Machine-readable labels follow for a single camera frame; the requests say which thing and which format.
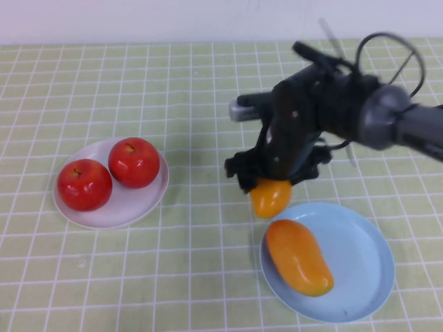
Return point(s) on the green checked tablecloth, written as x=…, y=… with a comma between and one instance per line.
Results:
x=173, y=103

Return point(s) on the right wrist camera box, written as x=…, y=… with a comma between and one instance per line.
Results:
x=242, y=112

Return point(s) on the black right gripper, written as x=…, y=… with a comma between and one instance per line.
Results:
x=294, y=131

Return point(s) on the red apple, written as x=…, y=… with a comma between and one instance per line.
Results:
x=134, y=162
x=84, y=185

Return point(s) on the orange mango with reddish end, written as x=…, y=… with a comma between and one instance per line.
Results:
x=301, y=259

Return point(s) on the white plate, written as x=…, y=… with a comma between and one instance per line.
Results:
x=131, y=204

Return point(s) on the yellow orange mango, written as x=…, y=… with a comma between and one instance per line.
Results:
x=270, y=202

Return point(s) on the light blue plate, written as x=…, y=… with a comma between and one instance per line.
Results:
x=363, y=249

